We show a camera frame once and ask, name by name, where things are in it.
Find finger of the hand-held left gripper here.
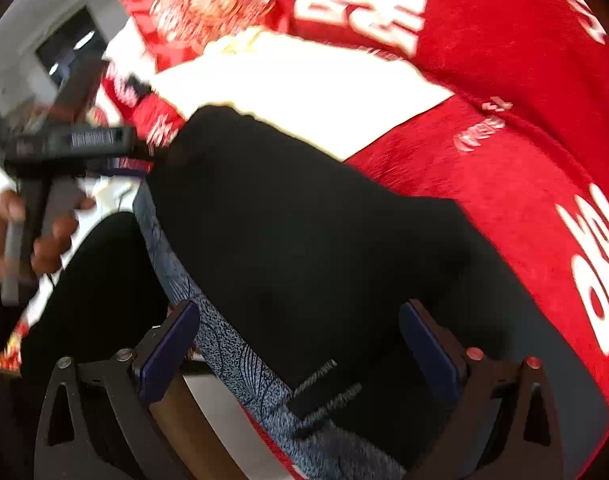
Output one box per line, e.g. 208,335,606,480
48,54,111,128

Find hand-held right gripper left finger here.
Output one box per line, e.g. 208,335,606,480
34,300,201,480

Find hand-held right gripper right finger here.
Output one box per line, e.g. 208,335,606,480
398,299,565,480

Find black pants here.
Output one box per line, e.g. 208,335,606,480
147,105,609,480

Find person's left hand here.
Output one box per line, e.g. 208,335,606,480
0,190,96,288

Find dark window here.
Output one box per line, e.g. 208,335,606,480
34,6,109,77

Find blue leaf-patterned mat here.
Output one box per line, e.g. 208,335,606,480
133,180,410,480

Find dark cloth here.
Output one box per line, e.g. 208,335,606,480
22,211,171,386

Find red pillow with round ornament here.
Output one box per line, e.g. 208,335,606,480
118,0,290,73

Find red printed blanket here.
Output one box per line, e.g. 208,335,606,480
0,0,609,480

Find cream white cloth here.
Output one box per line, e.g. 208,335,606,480
102,25,455,161

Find brown bed rail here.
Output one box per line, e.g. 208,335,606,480
149,374,248,480

